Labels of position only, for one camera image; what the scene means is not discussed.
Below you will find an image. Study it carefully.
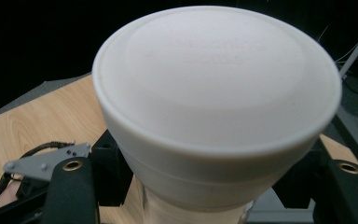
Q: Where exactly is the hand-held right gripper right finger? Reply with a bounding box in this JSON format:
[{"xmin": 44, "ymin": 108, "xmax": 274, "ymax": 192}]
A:
[{"xmin": 272, "ymin": 139, "xmax": 358, "ymax": 224}]

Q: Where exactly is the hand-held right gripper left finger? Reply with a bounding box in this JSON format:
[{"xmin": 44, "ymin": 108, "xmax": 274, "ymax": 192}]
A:
[{"xmin": 45, "ymin": 129, "xmax": 135, "ymax": 224}]

